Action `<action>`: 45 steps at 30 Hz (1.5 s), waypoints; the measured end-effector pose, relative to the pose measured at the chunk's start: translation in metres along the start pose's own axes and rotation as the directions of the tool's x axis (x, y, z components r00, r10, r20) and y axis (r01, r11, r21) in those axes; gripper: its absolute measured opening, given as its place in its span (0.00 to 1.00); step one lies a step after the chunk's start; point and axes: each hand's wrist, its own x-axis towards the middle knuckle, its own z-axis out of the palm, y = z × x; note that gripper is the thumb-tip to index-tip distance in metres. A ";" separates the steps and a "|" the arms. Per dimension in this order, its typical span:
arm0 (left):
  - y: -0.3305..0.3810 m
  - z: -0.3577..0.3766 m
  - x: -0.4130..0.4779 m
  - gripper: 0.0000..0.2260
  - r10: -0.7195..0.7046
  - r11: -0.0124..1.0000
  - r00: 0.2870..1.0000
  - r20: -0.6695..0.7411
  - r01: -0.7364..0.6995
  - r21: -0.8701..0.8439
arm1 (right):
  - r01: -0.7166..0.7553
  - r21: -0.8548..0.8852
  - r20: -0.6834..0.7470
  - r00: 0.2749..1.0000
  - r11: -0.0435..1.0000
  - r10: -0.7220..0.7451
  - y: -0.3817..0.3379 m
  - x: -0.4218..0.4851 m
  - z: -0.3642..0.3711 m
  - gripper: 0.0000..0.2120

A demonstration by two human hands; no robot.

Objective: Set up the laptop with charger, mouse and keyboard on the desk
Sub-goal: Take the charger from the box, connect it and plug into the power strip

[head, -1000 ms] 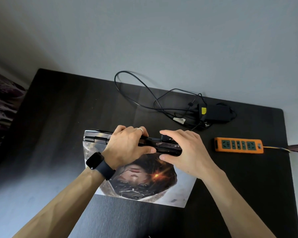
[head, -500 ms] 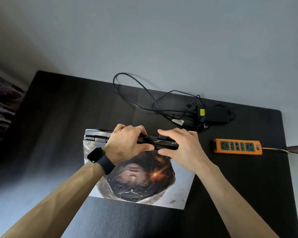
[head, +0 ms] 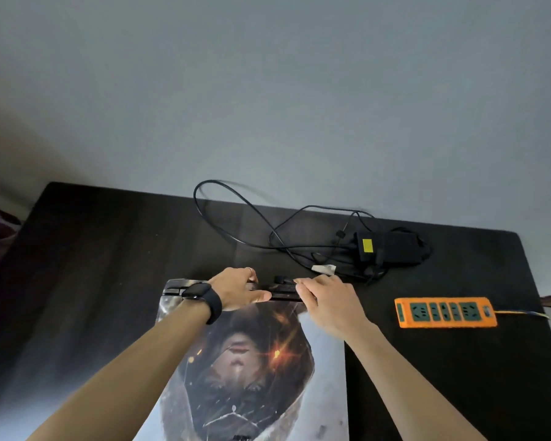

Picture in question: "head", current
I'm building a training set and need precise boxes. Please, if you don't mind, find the black power cord white tag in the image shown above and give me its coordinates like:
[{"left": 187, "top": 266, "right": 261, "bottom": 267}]
[{"left": 271, "top": 263, "right": 386, "bottom": 284}]

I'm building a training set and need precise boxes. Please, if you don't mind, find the yellow power strip cable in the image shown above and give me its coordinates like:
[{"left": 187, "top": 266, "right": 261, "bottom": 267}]
[{"left": 495, "top": 309, "right": 550, "bottom": 320}]

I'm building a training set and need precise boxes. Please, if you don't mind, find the long black charging cable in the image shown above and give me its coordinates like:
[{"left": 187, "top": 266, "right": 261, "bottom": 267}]
[{"left": 192, "top": 179, "right": 433, "bottom": 283}]

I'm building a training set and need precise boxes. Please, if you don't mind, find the person's right hand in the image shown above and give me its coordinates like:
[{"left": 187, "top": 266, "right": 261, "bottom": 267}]
[{"left": 293, "top": 274, "right": 370, "bottom": 341}]

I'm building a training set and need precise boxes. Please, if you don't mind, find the person's left hand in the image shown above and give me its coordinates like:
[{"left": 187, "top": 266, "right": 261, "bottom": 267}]
[{"left": 207, "top": 266, "right": 272, "bottom": 312}]

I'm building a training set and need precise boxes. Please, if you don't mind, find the black smartwatch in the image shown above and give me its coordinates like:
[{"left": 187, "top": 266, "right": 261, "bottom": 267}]
[{"left": 181, "top": 282, "right": 223, "bottom": 325}]

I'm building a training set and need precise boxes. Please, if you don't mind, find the person's right forearm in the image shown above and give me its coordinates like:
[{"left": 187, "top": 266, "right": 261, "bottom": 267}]
[{"left": 344, "top": 316, "right": 487, "bottom": 441}]

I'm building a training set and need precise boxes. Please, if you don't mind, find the orange power strip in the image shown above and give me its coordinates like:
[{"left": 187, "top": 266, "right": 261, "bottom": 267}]
[{"left": 394, "top": 296, "right": 498, "bottom": 329}]

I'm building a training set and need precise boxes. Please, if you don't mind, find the laptop with printed lid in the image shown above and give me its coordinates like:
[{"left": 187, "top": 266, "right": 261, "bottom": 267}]
[{"left": 133, "top": 278, "right": 350, "bottom": 441}]

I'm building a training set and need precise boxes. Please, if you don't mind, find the black power adapter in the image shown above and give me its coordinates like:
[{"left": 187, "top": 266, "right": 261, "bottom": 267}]
[{"left": 356, "top": 230, "right": 425, "bottom": 267}]

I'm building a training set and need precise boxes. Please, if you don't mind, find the person's left forearm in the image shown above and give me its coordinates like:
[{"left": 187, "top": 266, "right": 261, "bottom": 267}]
[{"left": 27, "top": 300, "right": 212, "bottom": 441}]

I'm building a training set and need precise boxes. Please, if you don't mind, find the dark wooden desk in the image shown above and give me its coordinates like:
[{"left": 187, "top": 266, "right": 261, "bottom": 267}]
[{"left": 0, "top": 181, "right": 551, "bottom": 441}]

